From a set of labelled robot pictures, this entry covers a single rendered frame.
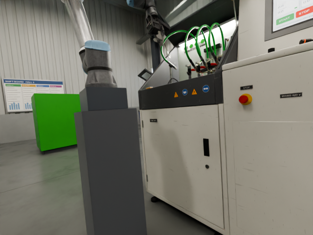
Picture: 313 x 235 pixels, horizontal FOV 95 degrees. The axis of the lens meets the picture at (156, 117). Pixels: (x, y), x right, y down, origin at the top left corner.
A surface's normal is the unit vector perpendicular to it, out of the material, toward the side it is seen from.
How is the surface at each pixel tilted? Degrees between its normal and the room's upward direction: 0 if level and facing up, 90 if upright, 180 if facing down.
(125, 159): 90
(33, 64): 90
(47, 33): 90
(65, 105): 90
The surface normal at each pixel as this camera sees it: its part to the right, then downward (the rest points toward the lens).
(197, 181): -0.72, 0.10
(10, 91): 0.59, 0.00
